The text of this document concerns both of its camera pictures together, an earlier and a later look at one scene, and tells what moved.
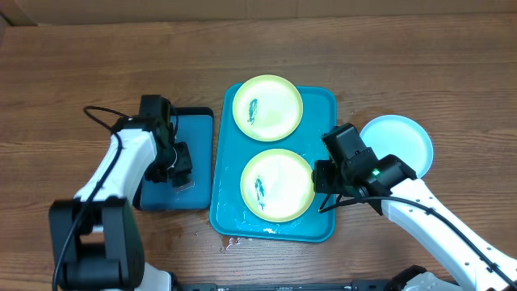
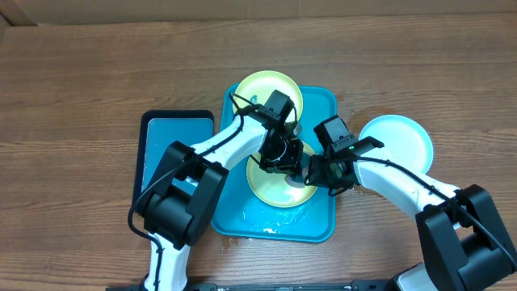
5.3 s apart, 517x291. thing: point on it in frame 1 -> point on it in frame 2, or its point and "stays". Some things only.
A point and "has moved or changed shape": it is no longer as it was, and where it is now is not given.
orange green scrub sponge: [185, 187] has moved or changed shape
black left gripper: [185, 165] -> [292, 166]
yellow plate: [277, 185] has moved or changed shape
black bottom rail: [373, 285] stays
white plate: [402, 137] stays
